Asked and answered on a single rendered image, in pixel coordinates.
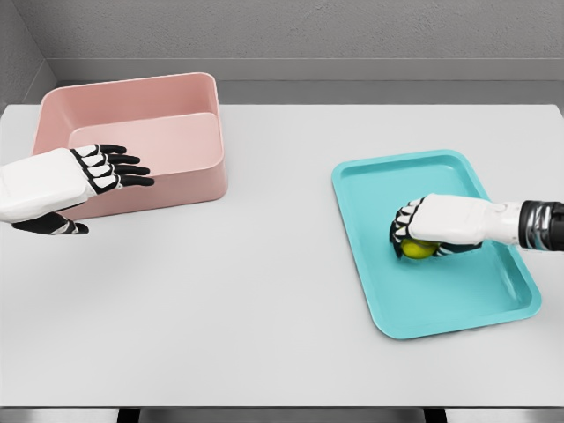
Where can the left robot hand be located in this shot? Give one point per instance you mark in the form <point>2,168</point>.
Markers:
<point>48,183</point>

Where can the pink plastic basket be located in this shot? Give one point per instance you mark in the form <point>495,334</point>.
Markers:
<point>176,132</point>

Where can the yellow-green tennis ball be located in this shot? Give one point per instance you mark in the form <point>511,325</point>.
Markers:
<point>417,250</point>

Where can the blue plastic tray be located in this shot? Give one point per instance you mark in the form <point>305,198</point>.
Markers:
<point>462,291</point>

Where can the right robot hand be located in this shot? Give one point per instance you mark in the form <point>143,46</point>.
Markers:
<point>440,219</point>

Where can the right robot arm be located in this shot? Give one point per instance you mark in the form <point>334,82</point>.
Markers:
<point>529,224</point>

